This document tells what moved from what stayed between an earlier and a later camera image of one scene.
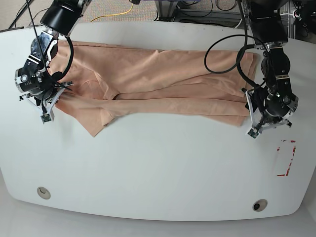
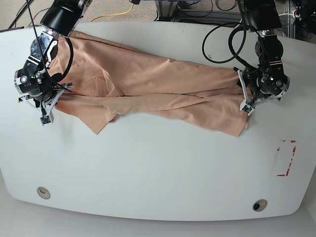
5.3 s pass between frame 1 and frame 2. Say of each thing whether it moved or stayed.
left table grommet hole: stayed
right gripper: moved
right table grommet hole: stayed
